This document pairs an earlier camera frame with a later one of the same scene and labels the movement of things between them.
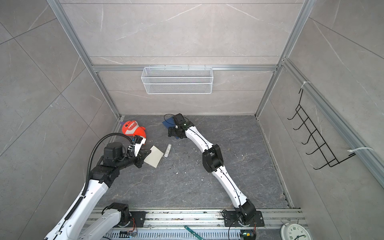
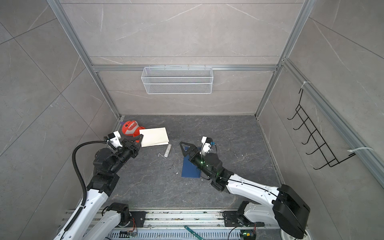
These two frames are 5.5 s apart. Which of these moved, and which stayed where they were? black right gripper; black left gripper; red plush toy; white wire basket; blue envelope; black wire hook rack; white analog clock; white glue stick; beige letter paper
Moved: blue envelope; beige letter paper; black right gripper; black left gripper
Stayed: white glue stick; black wire hook rack; white wire basket; white analog clock; red plush toy
